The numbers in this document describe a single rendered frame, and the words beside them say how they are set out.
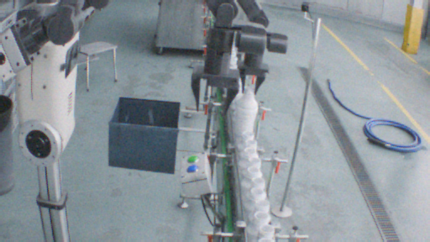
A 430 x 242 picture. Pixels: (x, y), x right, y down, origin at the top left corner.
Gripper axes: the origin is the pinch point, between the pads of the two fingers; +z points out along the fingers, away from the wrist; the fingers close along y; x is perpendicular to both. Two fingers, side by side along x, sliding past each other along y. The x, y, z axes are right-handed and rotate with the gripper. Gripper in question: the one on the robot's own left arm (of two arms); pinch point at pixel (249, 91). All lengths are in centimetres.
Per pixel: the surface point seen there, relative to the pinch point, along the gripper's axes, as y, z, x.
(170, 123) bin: 25, 45, -71
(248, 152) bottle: -0.6, 14.2, 15.0
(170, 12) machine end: 49, 68, -464
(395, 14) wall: -526, 74, -1017
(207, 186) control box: 11.2, 21.6, 25.5
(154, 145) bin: 31, 43, -40
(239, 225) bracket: 4, 18, 50
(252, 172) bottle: -0.4, 12.8, 30.1
